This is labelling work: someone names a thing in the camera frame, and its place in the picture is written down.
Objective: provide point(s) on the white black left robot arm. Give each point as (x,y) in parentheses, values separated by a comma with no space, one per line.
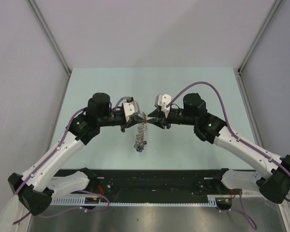
(32,187)

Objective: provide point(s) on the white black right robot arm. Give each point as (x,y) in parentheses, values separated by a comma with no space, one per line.
(271,174)

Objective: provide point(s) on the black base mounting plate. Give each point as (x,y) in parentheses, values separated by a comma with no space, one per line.
(159,184)

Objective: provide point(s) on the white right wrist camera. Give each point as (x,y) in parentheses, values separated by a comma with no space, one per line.
(163,101)

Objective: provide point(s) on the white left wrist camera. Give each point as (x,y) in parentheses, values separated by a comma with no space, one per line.
(130,109)

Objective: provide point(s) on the aluminium frame rail right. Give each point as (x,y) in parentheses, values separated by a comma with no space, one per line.
(260,34)

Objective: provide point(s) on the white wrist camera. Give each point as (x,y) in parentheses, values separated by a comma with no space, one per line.
(163,101)
(130,109)

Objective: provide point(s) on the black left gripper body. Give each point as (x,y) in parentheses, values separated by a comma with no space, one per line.
(117,120)

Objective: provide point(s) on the white slotted cable duct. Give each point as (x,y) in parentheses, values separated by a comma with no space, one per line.
(86,200)

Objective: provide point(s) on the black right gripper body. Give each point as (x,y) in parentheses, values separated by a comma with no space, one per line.
(175,116)

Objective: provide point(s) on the aluminium frame rail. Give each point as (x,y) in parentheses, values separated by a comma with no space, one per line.
(260,34)
(37,13)

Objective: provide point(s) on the aluminium frame rail left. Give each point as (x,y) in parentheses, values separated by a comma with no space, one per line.
(37,13)

